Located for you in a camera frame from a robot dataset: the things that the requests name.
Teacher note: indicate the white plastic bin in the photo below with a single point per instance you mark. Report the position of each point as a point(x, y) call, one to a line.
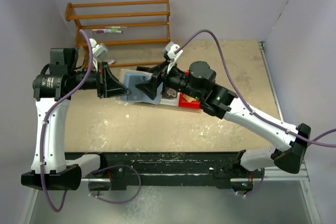
point(169, 102)

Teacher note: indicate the red plastic bin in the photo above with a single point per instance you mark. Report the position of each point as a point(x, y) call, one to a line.
point(186, 102)

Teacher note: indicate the black VIP cards stack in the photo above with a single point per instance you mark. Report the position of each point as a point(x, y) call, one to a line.
point(169, 94)

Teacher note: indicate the wooden shelf rack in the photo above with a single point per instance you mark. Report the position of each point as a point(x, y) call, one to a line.
point(70, 15)

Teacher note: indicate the pink marker pen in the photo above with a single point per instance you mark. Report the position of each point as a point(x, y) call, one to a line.
point(106, 31)

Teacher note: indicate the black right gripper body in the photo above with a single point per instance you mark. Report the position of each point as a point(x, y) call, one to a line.
point(158, 77)

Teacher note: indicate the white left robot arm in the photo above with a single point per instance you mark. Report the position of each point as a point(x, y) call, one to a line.
point(52, 90)

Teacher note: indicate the gold VIP cards stack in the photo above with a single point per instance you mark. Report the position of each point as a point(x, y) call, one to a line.
point(189, 99)

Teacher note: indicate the green marker pen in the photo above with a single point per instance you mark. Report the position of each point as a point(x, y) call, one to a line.
point(116, 27)

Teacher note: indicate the black plastic bin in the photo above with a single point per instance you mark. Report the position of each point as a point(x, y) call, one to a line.
point(155, 70)

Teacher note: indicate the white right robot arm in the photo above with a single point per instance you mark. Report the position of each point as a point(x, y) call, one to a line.
point(287, 150)

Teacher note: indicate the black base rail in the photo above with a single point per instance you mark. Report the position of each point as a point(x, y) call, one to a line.
point(214, 169)

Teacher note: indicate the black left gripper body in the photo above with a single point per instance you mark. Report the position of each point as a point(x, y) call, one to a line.
point(103, 80)

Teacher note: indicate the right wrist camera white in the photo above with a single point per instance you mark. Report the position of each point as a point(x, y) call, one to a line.
point(171, 53)

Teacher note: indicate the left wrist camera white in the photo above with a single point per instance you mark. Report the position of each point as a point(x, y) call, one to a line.
point(99, 50)

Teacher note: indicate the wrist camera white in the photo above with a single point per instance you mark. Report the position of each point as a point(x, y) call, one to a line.
point(171, 53)
point(99, 50)

